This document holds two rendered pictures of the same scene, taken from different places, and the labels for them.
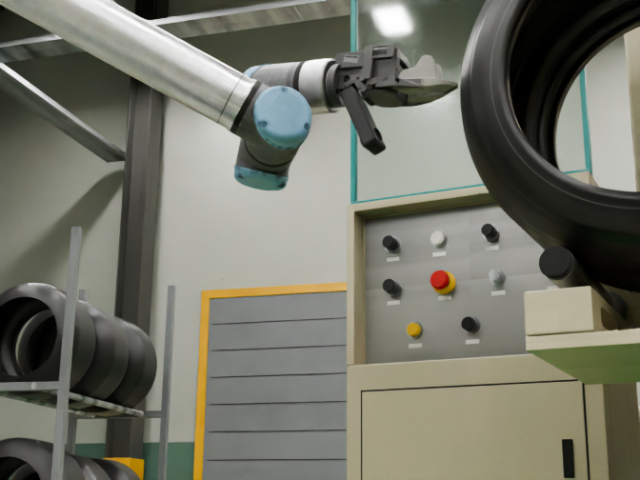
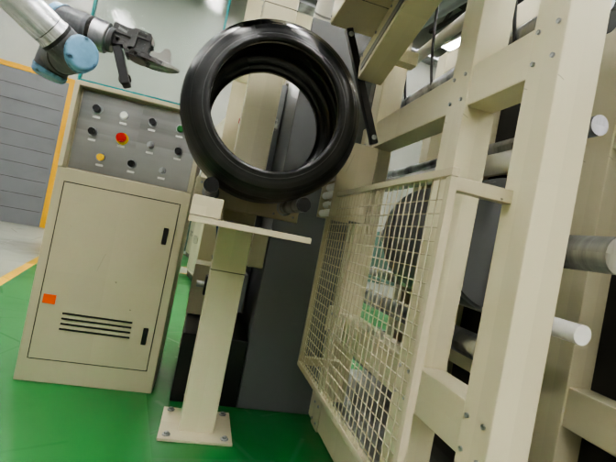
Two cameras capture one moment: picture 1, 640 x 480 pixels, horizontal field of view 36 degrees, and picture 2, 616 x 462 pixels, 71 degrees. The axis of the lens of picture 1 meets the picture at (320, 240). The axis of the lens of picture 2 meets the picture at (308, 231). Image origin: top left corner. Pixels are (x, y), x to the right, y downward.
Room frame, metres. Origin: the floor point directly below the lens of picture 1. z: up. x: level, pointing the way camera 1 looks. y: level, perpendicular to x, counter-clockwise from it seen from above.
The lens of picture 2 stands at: (0.10, 0.26, 0.80)
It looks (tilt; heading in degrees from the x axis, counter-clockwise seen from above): 1 degrees up; 320
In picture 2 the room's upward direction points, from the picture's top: 11 degrees clockwise
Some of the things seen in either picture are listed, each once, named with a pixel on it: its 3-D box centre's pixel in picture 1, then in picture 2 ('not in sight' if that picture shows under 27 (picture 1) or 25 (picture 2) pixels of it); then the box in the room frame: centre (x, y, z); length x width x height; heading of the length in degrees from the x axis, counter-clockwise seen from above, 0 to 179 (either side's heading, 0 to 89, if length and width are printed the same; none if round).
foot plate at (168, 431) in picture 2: not in sight; (196, 423); (1.59, -0.61, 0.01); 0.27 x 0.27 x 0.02; 63
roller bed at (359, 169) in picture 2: not in sight; (346, 184); (1.38, -0.95, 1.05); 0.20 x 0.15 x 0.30; 153
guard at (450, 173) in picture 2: not in sight; (351, 298); (1.00, -0.70, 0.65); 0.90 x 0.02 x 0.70; 153
